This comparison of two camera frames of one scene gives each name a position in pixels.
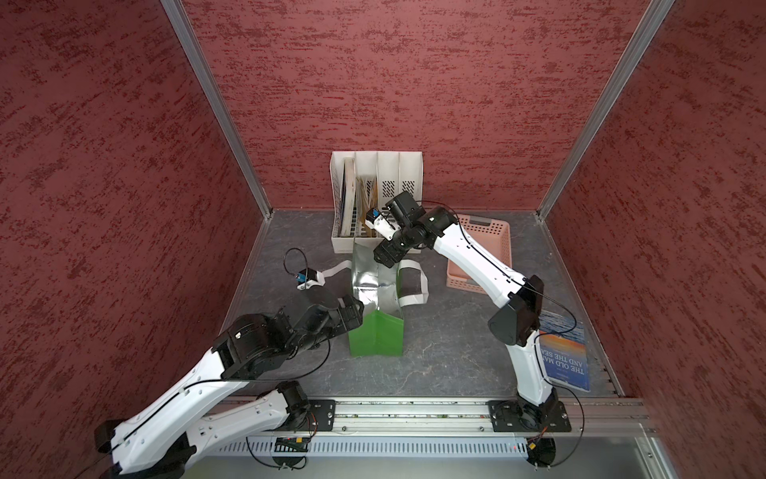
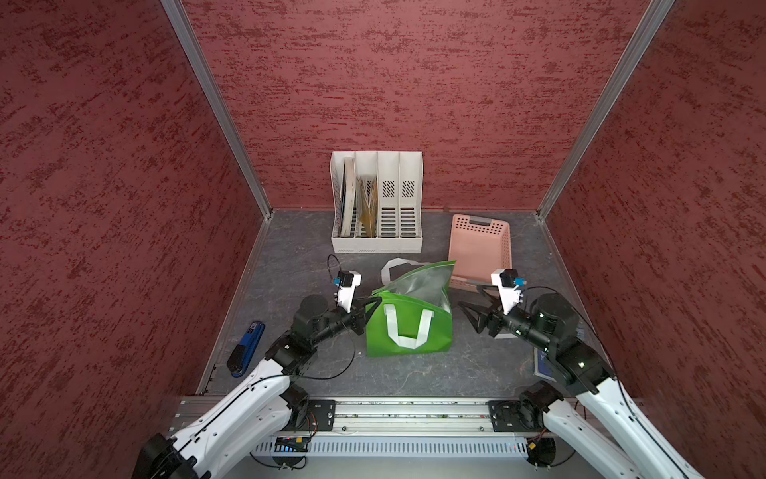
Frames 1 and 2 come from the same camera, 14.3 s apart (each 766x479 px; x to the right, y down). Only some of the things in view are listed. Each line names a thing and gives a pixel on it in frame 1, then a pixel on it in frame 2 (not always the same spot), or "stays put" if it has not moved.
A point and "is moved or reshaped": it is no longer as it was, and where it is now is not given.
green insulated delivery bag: [377, 285] is moved or reshaped
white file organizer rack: [364, 181] stays put
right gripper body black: [399, 245] -> [518, 321]
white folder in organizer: [348, 204] stays put
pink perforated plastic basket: [494, 235] stays put
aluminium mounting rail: [595, 417] stays put
